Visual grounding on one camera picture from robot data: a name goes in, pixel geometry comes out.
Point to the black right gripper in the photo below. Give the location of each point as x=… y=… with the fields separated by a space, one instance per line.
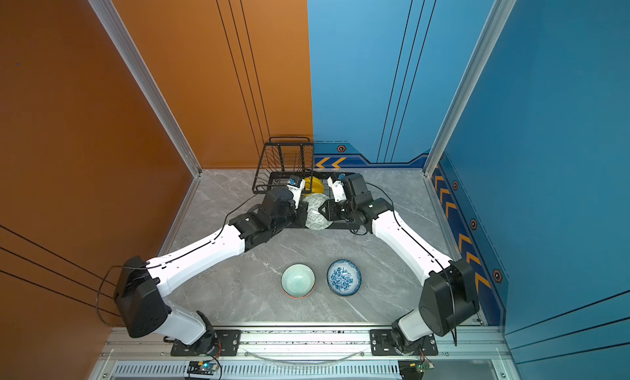
x=330 y=210

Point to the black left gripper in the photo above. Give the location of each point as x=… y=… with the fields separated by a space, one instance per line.
x=302 y=210

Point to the grey-green patterned bowl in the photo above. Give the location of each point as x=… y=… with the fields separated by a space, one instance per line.
x=315 y=220

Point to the yellow bowl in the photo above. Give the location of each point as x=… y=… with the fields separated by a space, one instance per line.
x=313 y=185

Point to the mint green bowl red rim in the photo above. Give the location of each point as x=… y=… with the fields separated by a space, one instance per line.
x=298 y=281

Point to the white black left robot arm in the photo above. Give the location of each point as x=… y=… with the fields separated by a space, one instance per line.
x=143 y=287

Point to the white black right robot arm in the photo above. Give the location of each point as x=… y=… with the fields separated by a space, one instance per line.
x=449 y=294

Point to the blue white floral bowl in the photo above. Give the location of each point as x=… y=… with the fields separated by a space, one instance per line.
x=344 y=278

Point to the green circuit board right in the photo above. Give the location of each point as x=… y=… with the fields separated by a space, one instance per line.
x=414 y=369

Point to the green circuit board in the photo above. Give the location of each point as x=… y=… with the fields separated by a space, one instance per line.
x=203 y=369
x=414 y=369

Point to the green circuit board left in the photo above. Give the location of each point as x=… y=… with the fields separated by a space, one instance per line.
x=203 y=369

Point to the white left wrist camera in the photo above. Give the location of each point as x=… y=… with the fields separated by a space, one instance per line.
x=296 y=185

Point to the black wire dish rack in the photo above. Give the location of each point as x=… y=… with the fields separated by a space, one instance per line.
x=280 y=158

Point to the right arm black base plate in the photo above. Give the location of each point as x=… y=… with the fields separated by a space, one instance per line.
x=385 y=342

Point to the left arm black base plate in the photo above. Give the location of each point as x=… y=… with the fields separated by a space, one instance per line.
x=223 y=342

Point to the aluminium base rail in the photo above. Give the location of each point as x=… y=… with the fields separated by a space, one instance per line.
x=308 y=351

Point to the aluminium corner post right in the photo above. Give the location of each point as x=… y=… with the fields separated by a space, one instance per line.
x=490 y=34

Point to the aluminium corner post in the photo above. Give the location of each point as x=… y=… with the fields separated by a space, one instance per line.
x=490 y=34
x=113 y=24

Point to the aluminium corner post left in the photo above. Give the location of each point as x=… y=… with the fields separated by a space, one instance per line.
x=113 y=24

